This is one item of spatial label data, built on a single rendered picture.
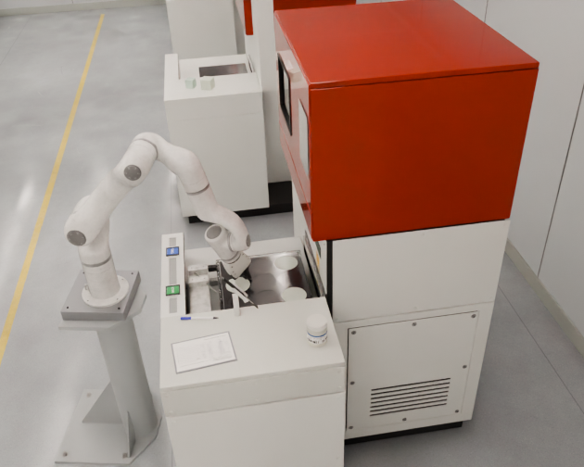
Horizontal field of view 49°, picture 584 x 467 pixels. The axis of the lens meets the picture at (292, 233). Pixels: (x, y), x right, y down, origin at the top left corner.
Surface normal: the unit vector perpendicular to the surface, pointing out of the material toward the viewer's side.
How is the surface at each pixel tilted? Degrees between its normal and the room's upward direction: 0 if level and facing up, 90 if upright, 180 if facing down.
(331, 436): 90
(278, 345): 0
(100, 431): 0
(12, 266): 0
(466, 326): 90
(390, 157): 90
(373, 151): 90
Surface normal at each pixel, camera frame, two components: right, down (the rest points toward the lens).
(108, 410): -0.06, 0.57
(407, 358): 0.15, 0.56
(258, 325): -0.04, -0.82
